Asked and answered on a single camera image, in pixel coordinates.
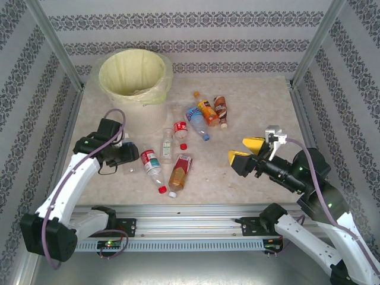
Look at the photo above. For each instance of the aluminium side rail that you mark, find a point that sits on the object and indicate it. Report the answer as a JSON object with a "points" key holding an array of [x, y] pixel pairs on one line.
{"points": [[300, 110], [72, 118]]}

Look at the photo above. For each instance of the orange juice bottle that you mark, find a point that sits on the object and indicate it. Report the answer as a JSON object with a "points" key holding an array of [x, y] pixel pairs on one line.
{"points": [[207, 111]]}

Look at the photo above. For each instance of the small clear green-print bottle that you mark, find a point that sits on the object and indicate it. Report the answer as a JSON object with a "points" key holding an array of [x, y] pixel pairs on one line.
{"points": [[167, 147]]}

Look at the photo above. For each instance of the aluminium frame post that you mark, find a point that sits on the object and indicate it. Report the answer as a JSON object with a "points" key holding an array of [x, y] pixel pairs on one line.
{"points": [[55, 44], [317, 41]]}

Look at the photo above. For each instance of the grey metal base panel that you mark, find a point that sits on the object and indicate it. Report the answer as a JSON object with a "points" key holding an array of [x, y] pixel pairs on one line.
{"points": [[178, 267]]}

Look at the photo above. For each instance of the red cola bottle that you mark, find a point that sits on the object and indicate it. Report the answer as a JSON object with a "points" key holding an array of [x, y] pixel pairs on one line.
{"points": [[180, 127]]}

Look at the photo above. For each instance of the red green label bottle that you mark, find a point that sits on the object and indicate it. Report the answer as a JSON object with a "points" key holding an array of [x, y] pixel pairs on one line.
{"points": [[150, 160]]}

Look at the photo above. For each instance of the aluminium mounting rail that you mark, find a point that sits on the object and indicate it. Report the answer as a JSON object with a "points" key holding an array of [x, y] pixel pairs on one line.
{"points": [[184, 222]]}

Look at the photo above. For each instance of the red bottle cap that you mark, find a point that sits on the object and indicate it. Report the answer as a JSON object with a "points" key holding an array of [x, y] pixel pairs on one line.
{"points": [[183, 146]]}

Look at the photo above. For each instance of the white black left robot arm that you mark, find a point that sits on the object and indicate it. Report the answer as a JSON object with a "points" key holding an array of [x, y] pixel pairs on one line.
{"points": [[68, 184]]}

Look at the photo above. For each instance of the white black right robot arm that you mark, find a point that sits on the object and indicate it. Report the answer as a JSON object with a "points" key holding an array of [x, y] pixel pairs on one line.
{"points": [[297, 234]]}

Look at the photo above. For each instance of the brown chocolate drink bottle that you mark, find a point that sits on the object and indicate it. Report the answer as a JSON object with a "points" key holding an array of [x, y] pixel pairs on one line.
{"points": [[220, 108]]}

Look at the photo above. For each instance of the light blue label bottle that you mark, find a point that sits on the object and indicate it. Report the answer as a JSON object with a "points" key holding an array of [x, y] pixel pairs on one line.
{"points": [[194, 117]]}

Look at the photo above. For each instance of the amber tea bottle red label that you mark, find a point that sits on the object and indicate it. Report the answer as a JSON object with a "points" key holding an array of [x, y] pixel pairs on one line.
{"points": [[179, 175]]}

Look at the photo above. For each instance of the cream waste bin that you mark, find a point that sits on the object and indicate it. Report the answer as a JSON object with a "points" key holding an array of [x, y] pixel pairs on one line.
{"points": [[142, 118]]}

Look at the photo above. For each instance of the yellow-lined waste bin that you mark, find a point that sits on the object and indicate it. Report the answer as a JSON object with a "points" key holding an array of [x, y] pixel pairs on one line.
{"points": [[127, 71]]}

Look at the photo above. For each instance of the clear unlabelled crushed bottle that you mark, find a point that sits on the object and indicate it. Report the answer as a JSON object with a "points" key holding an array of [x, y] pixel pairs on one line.
{"points": [[176, 110]]}

